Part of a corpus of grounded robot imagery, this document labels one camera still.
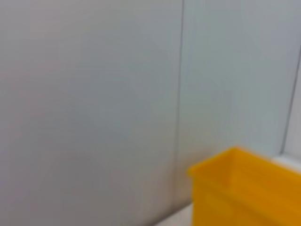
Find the yellow plastic bin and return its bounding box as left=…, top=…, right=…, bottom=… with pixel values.
left=187, top=145, right=301, bottom=226

